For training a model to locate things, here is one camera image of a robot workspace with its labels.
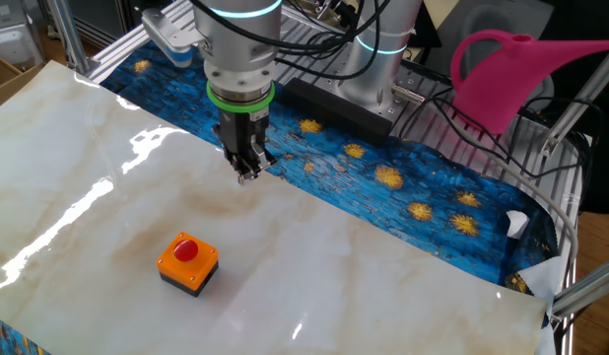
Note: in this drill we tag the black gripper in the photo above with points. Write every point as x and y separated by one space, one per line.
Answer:
235 128

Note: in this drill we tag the orange box red push button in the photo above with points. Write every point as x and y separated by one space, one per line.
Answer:
196 277

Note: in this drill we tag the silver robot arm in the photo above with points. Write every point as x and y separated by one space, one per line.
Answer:
240 44

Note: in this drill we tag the glossy marble pattern sheet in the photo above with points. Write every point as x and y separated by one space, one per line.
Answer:
334 276

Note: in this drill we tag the blue starry painting cloth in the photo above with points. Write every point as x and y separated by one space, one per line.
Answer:
408 163

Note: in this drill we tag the pink plastic watering can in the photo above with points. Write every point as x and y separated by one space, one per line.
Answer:
496 84

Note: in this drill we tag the brown cardboard box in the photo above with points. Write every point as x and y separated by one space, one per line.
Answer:
4 74

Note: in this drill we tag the silver metal case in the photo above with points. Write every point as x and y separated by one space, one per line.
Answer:
14 39

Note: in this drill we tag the silver blue wrist camera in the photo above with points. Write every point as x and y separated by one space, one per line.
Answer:
174 37

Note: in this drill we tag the aluminium frame post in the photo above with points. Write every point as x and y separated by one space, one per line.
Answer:
588 288
68 34
575 108

